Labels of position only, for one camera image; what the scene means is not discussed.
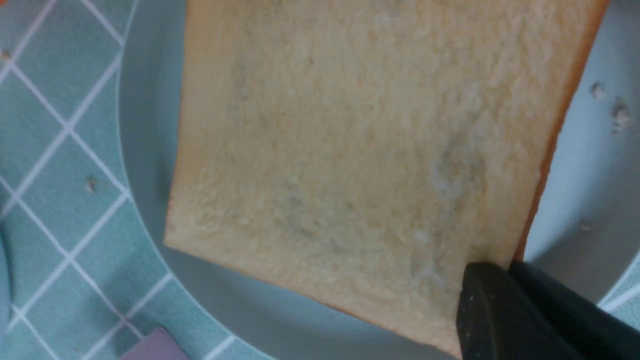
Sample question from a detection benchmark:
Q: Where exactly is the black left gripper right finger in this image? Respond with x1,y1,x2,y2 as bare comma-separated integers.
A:
509,262,640,360

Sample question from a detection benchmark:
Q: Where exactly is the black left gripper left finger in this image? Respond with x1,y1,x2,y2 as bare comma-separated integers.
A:
455,262,582,360

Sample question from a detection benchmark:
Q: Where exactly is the bread slice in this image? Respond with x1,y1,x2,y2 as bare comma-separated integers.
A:
163,0,608,358

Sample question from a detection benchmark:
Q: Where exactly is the white plate with bread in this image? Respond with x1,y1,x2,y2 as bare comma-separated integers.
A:
118,0,640,360

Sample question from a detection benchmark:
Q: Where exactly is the lilac foam cube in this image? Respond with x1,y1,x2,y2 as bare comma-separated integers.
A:
119,327,190,360

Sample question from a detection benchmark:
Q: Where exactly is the green checkered tablecloth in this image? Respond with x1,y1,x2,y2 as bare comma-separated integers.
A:
0,0,639,360

